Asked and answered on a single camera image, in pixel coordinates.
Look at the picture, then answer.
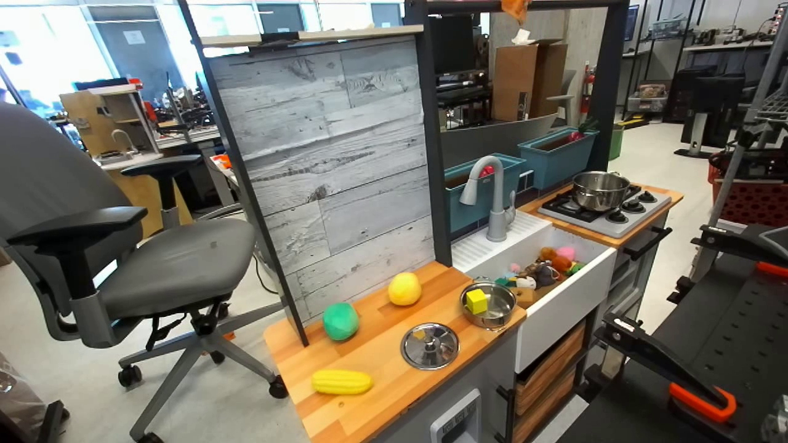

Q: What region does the orange towel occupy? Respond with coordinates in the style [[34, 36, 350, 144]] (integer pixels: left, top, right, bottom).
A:
[[500, 0, 532, 25]]

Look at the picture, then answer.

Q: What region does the black top rod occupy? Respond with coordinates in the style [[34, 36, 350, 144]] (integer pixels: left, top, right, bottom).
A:
[[403, 0, 630, 16]]

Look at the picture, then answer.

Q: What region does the yellow toy ball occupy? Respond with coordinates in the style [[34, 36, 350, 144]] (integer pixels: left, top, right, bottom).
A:
[[384, 269, 425, 310]]

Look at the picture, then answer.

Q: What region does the teal planter box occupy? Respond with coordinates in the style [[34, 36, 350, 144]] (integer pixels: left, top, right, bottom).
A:
[[444, 151, 532, 237], [516, 127, 602, 194]]

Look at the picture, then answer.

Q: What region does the grey wood backsplash panel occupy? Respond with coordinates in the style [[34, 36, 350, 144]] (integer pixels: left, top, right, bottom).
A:
[[204, 36, 439, 325]]

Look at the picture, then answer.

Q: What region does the grey toy faucet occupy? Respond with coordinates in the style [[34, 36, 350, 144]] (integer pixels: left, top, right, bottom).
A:
[[458, 154, 519, 246]]

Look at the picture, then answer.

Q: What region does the green toy ball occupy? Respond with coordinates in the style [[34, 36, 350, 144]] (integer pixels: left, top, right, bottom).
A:
[[320, 301, 361, 345]]

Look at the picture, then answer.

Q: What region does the yellow toy cube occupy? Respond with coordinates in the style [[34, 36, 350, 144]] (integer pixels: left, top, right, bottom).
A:
[[462, 288, 492, 321]]

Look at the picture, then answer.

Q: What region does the small metal bowl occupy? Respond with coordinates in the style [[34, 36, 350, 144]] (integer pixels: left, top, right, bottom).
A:
[[397, 321, 462, 373]]

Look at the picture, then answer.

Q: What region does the small steel pot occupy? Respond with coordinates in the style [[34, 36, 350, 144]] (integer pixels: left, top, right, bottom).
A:
[[458, 278, 519, 333]]

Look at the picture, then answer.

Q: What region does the wooden toy kitchen unit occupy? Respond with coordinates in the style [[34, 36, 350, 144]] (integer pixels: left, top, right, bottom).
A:
[[264, 182, 686, 443]]

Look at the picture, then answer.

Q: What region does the white and brown toy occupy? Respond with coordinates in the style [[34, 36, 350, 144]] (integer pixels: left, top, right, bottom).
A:
[[513, 273, 542, 310]]

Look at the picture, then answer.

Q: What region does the black backsplash edge bar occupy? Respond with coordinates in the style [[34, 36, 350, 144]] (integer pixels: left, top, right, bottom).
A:
[[174, 0, 312, 351]]

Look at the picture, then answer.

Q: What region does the long yellow toy corn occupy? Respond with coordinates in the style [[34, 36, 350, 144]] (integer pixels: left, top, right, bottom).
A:
[[308, 368, 376, 400]]

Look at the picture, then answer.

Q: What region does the brown cardboard box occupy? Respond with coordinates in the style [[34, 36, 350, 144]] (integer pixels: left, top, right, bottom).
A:
[[490, 41, 542, 127], [532, 41, 570, 122]]

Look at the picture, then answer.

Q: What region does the white toy sink basin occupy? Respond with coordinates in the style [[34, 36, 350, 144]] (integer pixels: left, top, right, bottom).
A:
[[447, 213, 620, 377]]

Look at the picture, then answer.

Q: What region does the large steel pot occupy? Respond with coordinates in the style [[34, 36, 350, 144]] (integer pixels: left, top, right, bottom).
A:
[[568, 169, 634, 218]]

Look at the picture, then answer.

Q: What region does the dark computer monitor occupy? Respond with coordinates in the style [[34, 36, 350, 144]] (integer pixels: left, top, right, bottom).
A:
[[253, 0, 308, 38], [367, 0, 405, 29]]

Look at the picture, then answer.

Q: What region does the grey toy stove top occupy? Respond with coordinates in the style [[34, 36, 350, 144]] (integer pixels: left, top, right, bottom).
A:
[[536, 182, 678, 244]]

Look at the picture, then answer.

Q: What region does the red fire extinguisher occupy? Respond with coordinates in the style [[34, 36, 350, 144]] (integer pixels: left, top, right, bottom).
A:
[[579, 65, 595, 119]]

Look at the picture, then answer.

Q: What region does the grey office chair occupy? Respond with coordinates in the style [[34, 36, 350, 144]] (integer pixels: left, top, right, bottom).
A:
[[0, 101, 291, 443]]

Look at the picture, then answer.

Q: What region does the light wooden cabinet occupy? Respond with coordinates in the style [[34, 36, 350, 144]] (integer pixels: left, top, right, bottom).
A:
[[58, 84, 162, 166]]

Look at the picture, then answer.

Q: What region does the dark work table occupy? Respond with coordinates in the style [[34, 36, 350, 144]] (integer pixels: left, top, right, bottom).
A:
[[557, 221, 788, 443]]

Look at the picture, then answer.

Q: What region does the red pegboard crate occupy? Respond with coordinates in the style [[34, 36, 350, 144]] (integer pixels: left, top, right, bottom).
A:
[[707, 159, 788, 230]]

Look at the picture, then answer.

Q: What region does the black frame post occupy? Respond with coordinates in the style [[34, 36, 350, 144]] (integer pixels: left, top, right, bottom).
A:
[[584, 0, 633, 154], [405, 0, 455, 272]]

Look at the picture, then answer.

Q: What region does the orange clamp handle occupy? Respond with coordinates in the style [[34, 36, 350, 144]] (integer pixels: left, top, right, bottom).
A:
[[666, 380, 740, 428]]

